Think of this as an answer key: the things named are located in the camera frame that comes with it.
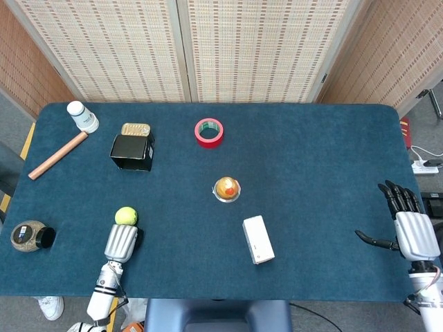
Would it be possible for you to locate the white sneaker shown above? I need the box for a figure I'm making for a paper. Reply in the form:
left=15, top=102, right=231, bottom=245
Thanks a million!
left=37, top=296, right=65, bottom=321
left=67, top=321, right=105, bottom=332

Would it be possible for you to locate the gold flat tin can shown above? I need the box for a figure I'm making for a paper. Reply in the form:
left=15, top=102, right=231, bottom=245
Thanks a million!
left=120, top=122, right=152, bottom=138

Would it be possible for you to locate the metal stand leg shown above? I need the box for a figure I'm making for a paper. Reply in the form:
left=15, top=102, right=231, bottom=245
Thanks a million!
left=415, top=88, right=443, bottom=121

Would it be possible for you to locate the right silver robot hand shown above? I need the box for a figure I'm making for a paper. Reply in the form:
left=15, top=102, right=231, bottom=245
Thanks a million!
left=354, top=179, right=441, bottom=262

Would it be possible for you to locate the white plastic bag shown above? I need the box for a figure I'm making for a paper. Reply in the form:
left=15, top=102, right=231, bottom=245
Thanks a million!
left=120, top=299, right=149, bottom=329

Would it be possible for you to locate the white rectangular carton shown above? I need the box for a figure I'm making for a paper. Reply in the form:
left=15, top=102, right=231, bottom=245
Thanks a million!
left=242, top=214, right=276, bottom=266

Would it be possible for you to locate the white plastic bottle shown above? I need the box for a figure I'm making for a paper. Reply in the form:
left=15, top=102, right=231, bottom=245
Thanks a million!
left=66, top=100, right=100, bottom=133

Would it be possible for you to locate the white power strip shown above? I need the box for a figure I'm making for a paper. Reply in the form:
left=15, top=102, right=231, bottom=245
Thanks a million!
left=411, top=160, right=440, bottom=175

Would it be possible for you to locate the fruit jelly cup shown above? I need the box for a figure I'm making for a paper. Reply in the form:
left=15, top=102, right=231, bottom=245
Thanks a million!
left=210, top=176, right=242, bottom=203

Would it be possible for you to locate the yellow tennis ball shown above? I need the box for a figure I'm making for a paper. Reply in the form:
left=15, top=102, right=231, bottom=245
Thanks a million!
left=114, top=206, right=138, bottom=226

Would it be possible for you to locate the woven folding screen panel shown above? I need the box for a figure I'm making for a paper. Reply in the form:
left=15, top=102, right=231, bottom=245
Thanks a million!
left=176, top=0, right=366, bottom=104
left=316, top=0, right=443, bottom=117
left=0, top=3, right=76, bottom=118
left=5, top=0, right=192, bottom=104

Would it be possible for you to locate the black floor device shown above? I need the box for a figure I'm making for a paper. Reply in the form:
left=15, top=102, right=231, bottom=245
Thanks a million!
left=420, top=193, right=443, bottom=219

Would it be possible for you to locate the black open cardboard box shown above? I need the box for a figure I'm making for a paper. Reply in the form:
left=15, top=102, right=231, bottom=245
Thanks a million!
left=109, top=133, right=156, bottom=173

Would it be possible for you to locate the red tape roll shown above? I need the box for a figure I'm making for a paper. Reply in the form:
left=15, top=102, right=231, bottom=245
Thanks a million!
left=194, top=118, right=225, bottom=150

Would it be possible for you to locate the wooden rolling stick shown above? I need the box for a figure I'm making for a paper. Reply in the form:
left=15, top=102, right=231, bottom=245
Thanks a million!
left=28, top=132, right=88, bottom=181

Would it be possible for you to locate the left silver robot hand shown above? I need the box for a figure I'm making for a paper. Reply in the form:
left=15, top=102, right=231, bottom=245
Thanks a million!
left=104, top=223, right=145, bottom=264

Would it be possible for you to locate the glass jar with black lid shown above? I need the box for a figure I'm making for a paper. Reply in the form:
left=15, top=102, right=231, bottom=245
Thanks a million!
left=10, top=220, right=57, bottom=253

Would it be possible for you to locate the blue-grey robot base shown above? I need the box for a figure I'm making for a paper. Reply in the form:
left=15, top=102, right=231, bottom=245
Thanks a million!
left=143, top=299, right=293, bottom=332

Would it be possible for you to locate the white power cable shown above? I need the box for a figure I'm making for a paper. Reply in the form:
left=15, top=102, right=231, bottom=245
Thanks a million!
left=410, top=145, right=443, bottom=164

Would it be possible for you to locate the black floor cable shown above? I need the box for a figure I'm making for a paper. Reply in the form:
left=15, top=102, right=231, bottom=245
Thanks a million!
left=289, top=302, right=343, bottom=332

